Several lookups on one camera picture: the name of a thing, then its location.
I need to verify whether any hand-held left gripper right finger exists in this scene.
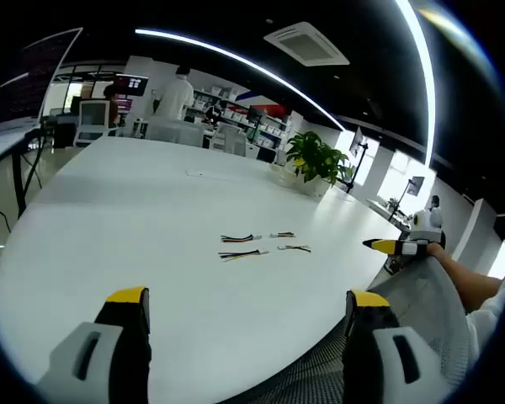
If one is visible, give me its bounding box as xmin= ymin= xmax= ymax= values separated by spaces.
xmin=342 ymin=289 xmax=451 ymax=404

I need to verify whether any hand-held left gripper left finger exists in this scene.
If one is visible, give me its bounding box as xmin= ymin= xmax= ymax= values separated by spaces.
xmin=35 ymin=286 xmax=152 ymax=404

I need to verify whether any long multicolour JST connector cable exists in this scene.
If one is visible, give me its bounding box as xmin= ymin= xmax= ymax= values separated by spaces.
xmin=217 ymin=249 xmax=271 ymax=263
xmin=220 ymin=233 xmax=263 ymax=244

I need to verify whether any person's right hand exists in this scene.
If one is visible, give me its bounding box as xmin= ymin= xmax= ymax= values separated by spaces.
xmin=427 ymin=242 xmax=449 ymax=264

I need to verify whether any small monitor on pole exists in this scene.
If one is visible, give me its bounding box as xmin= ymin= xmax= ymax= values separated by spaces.
xmin=397 ymin=175 xmax=427 ymax=211

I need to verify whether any grey mesh office chair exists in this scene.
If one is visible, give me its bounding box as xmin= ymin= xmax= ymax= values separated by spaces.
xmin=364 ymin=254 xmax=477 ymax=374

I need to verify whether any dark mesh office chair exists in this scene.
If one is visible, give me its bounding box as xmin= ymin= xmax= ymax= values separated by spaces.
xmin=218 ymin=319 xmax=351 ymax=404

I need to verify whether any white plant pot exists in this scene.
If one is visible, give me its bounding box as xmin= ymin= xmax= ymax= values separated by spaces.
xmin=296 ymin=174 xmax=330 ymax=199

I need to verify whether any monitor on black stand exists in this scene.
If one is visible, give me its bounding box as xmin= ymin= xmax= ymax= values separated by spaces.
xmin=347 ymin=125 xmax=370 ymax=194

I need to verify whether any green leafy potted plant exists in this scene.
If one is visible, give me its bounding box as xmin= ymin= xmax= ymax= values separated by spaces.
xmin=284 ymin=130 xmax=357 ymax=189

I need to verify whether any person's white shirt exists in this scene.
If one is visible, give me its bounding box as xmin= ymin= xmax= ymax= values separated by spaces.
xmin=465 ymin=256 xmax=505 ymax=367

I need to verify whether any clear glass vessel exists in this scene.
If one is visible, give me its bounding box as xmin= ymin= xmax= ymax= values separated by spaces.
xmin=270 ymin=162 xmax=298 ymax=186

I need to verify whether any bright ceiling light strip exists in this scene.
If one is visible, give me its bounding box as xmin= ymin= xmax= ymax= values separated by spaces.
xmin=394 ymin=0 xmax=438 ymax=166

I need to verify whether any white storage shelving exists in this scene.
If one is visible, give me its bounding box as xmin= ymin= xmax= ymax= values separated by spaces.
xmin=192 ymin=85 xmax=294 ymax=149

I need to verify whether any ceiling air conditioner vent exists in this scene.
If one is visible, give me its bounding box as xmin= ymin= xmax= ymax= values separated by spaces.
xmin=263 ymin=21 xmax=351 ymax=68

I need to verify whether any long curved ceiling light strip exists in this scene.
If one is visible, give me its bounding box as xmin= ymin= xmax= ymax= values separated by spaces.
xmin=134 ymin=28 xmax=346 ymax=132

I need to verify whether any large dark monitor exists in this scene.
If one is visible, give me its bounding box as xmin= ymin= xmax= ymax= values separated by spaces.
xmin=0 ymin=27 xmax=84 ymax=130

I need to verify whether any white frame office chair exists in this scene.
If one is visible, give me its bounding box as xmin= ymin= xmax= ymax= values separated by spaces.
xmin=72 ymin=99 xmax=111 ymax=147

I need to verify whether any wall display screen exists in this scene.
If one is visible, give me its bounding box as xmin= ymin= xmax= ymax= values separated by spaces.
xmin=114 ymin=74 xmax=149 ymax=97

